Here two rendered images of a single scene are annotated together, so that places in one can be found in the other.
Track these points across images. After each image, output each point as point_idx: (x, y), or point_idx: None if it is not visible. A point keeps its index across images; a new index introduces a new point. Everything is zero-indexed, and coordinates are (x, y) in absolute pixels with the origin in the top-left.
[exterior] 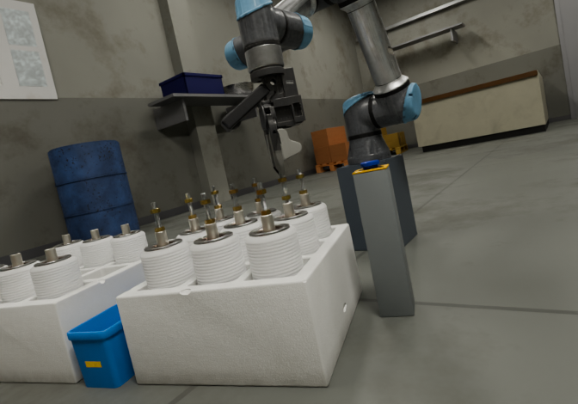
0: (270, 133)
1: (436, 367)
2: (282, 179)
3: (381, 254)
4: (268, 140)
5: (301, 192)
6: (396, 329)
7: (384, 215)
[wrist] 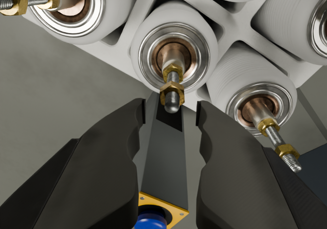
0: (14, 213)
1: (78, 79)
2: (159, 94)
3: (147, 120)
4: (199, 197)
5: (263, 124)
6: (134, 82)
7: (135, 157)
